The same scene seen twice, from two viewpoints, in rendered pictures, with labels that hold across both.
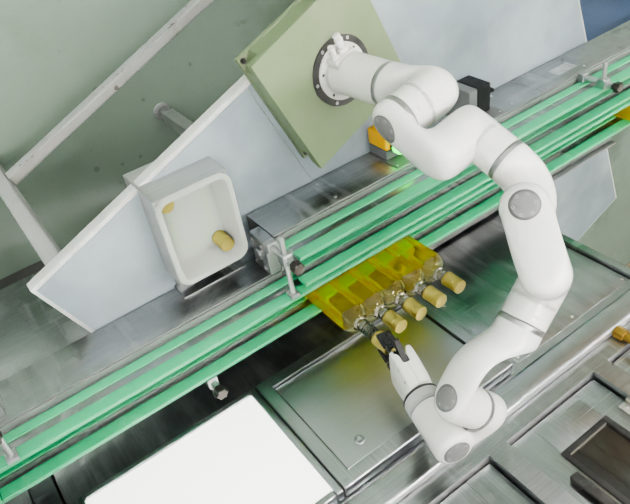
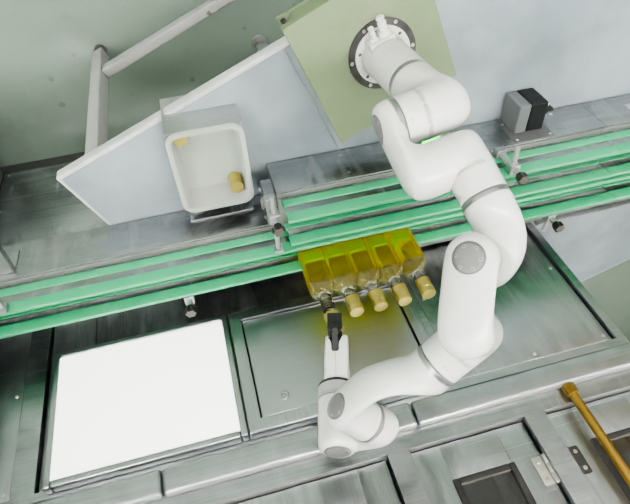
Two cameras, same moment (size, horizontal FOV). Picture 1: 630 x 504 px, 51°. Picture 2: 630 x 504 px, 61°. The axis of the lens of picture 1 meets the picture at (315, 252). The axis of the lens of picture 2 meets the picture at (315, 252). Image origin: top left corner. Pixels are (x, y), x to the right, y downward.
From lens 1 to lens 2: 0.40 m
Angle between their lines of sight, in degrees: 15
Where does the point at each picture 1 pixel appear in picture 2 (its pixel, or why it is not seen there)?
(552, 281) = (464, 344)
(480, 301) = not seen: hidden behind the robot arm
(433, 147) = (409, 165)
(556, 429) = (461, 455)
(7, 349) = (72, 210)
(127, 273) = (145, 186)
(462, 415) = (343, 428)
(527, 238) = (457, 292)
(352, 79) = (379, 67)
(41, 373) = (55, 247)
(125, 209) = (148, 131)
